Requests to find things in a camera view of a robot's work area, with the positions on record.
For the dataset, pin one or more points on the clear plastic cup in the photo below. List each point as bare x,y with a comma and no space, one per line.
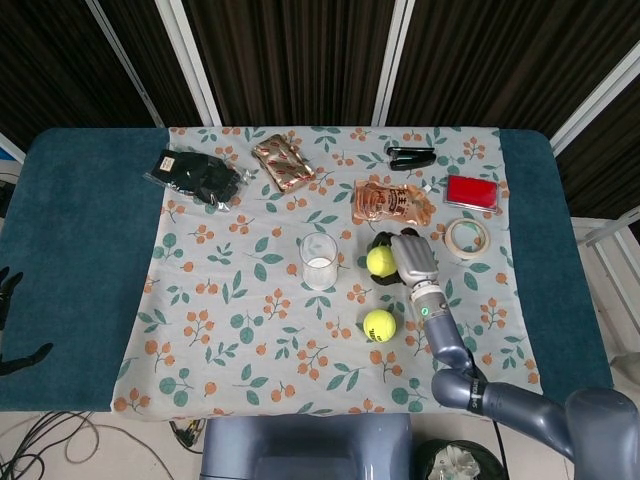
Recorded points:
318,272

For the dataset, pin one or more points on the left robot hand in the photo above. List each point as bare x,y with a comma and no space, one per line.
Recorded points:
25,359

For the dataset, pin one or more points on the black stapler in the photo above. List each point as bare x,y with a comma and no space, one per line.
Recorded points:
410,157

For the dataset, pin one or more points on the white metal rack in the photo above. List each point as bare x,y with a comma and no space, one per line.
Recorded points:
610,250

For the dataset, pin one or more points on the red ink pad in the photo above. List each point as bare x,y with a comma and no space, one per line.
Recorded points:
471,192

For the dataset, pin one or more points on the teal table cover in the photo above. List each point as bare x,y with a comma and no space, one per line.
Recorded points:
75,250

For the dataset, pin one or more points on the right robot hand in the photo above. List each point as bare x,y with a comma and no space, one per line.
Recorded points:
415,257

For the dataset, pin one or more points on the yellow tennis ball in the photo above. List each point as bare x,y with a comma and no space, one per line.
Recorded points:
380,325
380,261

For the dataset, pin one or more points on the dark folding screen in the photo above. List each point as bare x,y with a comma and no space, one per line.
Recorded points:
300,55

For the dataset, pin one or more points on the blue-grey robot torso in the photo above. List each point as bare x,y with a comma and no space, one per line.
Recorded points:
305,450

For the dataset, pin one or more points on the black gloves in plastic bag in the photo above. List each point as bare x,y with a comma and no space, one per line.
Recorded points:
200,175

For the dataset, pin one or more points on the black trash bin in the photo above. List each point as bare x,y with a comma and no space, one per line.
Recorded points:
460,460

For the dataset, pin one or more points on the gold red snack packet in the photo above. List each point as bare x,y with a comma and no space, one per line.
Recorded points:
282,162

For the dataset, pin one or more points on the beige masking tape roll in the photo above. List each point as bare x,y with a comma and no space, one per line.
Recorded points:
451,245

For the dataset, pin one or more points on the floral leaf print tablecloth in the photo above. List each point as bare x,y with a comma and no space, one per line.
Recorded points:
225,310

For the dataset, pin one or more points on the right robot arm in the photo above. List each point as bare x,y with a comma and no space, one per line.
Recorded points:
445,335

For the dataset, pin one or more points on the orange spout pouch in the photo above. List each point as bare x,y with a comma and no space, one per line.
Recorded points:
390,200

